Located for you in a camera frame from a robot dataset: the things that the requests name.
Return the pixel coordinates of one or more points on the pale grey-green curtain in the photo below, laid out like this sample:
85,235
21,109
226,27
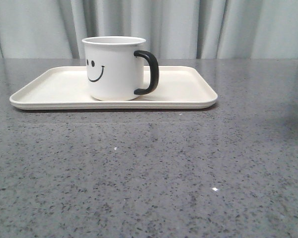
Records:
173,29

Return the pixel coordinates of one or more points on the cream rectangular plastic tray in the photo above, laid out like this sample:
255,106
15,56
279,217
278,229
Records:
66,88

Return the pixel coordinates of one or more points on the white smiley mug black handle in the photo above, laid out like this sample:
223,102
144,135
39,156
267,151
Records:
118,68

